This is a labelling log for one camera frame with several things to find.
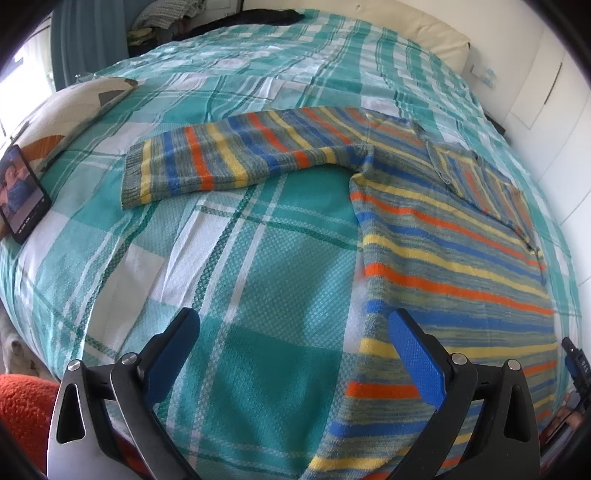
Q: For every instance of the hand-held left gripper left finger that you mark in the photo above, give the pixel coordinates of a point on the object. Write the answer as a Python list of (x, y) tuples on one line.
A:
[(173, 355)]

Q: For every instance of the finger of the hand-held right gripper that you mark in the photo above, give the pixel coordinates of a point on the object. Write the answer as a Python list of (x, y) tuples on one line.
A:
[(577, 364)]

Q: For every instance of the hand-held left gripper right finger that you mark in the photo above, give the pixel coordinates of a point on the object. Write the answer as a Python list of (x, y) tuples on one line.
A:
[(418, 364)]

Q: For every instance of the striped knit sweater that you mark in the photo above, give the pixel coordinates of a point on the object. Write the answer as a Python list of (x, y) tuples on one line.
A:
[(461, 258)]

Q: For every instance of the teal plaid bedspread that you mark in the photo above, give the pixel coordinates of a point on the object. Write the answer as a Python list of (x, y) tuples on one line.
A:
[(231, 277)]

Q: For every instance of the black smartphone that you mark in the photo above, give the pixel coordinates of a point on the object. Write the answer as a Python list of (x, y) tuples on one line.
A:
[(23, 198)]

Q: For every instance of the patterned cream pillow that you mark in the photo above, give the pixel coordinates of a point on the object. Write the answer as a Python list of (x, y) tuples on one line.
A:
[(69, 110)]

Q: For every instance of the white wardrobe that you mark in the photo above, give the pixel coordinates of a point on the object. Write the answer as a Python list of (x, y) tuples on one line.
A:
[(554, 92)]

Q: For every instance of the window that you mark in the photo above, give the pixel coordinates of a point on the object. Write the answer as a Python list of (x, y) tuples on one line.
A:
[(32, 78)]

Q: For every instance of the green yellow cloth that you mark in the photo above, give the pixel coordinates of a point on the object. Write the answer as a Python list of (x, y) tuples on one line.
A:
[(139, 37)]

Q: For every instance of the teal curtain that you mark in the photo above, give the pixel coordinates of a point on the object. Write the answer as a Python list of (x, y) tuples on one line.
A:
[(83, 37)]

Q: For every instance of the cream padded headboard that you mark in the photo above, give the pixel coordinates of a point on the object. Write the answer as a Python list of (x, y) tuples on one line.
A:
[(415, 23)]

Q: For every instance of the black cloth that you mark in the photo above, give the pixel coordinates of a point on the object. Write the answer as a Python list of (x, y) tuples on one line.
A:
[(258, 17)]

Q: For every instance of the white wall socket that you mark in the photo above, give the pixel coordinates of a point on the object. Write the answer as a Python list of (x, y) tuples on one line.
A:
[(483, 74)]

